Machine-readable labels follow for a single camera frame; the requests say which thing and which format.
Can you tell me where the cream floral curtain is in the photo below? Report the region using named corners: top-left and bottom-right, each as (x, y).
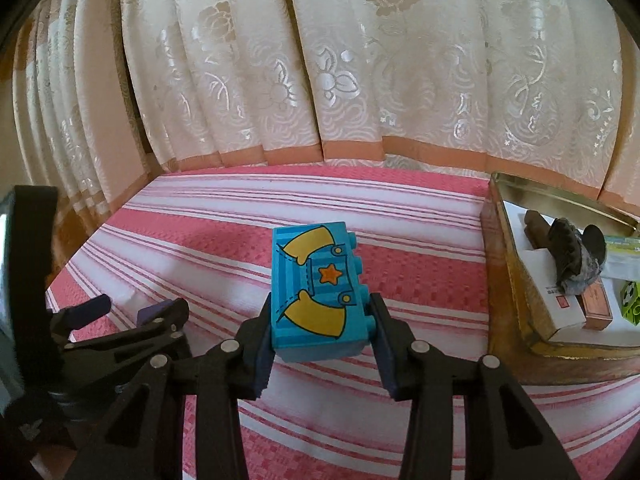
top-left (1, 0), bottom-right (639, 231)

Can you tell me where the clear green card box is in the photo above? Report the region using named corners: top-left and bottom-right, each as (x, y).
top-left (602, 236), bottom-right (640, 282)

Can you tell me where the white and brown carton box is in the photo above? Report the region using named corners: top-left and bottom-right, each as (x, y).
top-left (503, 202), bottom-right (586, 344)

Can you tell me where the small copper brown box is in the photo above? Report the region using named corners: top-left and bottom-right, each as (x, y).
top-left (579, 280), bottom-right (613, 330)

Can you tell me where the red white striped tablecloth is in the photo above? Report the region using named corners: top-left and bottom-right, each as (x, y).
top-left (44, 164), bottom-right (640, 480)

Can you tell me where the gold metal tin tray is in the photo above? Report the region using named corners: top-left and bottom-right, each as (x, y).
top-left (480, 172), bottom-right (639, 385)

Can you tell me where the green toy building block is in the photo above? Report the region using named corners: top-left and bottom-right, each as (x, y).
top-left (620, 282), bottom-right (640, 326)

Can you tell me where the blue toy building block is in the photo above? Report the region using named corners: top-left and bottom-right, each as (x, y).
top-left (270, 222), bottom-right (376, 363)

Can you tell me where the brown wooden comb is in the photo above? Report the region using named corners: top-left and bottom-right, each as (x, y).
top-left (524, 209), bottom-right (550, 249)

